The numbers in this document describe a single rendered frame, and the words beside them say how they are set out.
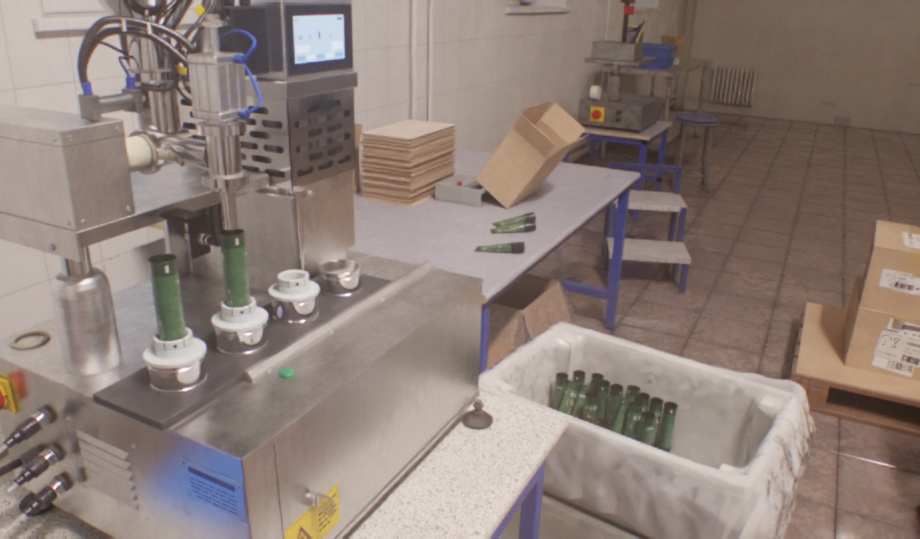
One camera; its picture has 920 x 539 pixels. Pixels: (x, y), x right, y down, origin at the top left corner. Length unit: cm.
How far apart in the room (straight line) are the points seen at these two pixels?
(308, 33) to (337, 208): 29
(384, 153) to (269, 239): 152
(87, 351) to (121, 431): 12
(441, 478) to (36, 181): 72
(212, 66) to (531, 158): 177
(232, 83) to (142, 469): 47
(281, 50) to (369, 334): 42
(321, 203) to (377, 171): 150
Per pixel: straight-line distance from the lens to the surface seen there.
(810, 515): 255
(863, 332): 314
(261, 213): 112
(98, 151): 91
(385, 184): 263
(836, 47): 1084
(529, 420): 134
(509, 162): 255
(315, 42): 111
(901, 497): 278
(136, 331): 111
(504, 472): 121
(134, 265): 280
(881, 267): 306
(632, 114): 513
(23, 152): 95
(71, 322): 98
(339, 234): 121
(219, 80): 87
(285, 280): 103
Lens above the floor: 148
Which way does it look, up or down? 21 degrees down
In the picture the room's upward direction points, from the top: 1 degrees clockwise
